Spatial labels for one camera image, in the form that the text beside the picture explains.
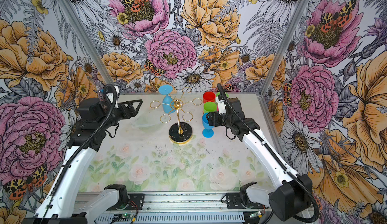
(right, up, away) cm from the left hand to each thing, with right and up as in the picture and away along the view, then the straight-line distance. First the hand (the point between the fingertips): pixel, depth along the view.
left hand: (138, 107), depth 70 cm
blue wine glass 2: (+34, -17, +29) cm, 48 cm away
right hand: (+35, -7, +8) cm, 37 cm away
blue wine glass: (+10, +2, +17) cm, 20 cm away
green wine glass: (+34, 0, +24) cm, 42 cm away
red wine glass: (+34, +7, +29) cm, 46 cm away
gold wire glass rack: (+16, -16, +27) cm, 35 cm away
